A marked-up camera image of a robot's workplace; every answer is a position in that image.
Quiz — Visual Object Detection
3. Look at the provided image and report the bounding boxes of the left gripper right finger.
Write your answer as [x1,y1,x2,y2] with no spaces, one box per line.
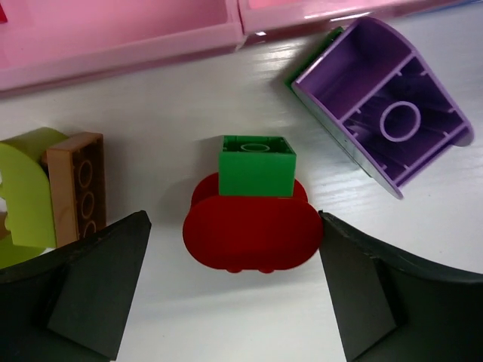
[319,212,482,361]

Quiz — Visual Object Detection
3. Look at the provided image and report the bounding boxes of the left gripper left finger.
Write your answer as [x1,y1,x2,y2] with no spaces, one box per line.
[1,210,152,361]

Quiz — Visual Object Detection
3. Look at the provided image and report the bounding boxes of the lime curved lego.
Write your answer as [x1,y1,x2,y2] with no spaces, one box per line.
[1,127,67,248]

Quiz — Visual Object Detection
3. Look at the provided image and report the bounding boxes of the tan lego brick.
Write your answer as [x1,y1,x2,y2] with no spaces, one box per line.
[45,132,106,247]

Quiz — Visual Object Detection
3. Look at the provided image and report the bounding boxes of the red apple lego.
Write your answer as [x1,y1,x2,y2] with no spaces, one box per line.
[183,173,323,273]

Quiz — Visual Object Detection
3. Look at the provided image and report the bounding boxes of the small green lego brick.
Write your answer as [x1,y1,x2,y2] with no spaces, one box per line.
[218,135,297,197]

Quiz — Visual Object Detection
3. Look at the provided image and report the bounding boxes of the purple curved lego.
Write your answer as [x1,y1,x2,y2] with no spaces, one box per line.
[291,17,474,198]

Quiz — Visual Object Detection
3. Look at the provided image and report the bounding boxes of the red lego brick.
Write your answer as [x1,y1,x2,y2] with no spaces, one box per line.
[0,5,8,23]

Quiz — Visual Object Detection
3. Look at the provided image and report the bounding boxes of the large pink bin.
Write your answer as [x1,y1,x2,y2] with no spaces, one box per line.
[1,1,245,92]

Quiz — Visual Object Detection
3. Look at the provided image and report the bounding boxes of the small pink bin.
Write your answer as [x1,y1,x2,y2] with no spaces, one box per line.
[237,0,469,38]

